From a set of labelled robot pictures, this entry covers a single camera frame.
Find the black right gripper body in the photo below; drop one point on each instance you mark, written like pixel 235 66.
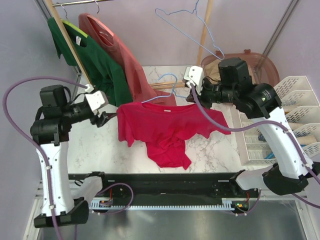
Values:
pixel 211 93

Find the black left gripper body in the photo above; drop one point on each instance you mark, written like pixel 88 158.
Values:
pixel 95 119

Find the magenta t shirt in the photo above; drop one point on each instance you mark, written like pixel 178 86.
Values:
pixel 164 130

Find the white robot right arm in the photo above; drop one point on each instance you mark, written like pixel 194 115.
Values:
pixel 261 104

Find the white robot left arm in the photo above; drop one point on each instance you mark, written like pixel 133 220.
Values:
pixel 50 131

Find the salmon pink t shirt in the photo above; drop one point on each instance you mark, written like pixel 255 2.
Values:
pixel 121 54

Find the green t shirt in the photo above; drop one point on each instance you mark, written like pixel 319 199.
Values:
pixel 105 74

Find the beige crumpled garment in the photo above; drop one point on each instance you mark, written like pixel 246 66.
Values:
pixel 212 70

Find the pink translucent laundry basket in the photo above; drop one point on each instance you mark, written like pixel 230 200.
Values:
pixel 260 67

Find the white plastic file organizer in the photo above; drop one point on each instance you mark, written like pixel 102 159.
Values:
pixel 302 111

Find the light blue book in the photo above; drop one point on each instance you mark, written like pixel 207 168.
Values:
pixel 306 140

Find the wooden clothes rack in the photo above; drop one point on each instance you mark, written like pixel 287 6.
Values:
pixel 52 10

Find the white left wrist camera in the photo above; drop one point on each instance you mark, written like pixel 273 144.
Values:
pixel 95 98

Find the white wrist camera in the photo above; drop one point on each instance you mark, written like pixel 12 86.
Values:
pixel 193 76
pixel 95 98

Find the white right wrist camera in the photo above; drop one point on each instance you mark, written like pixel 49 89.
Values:
pixel 193 76

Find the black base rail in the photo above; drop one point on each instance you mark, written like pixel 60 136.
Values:
pixel 216 185

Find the white slotted cable duct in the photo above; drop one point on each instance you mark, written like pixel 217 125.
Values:
pixel 184 204

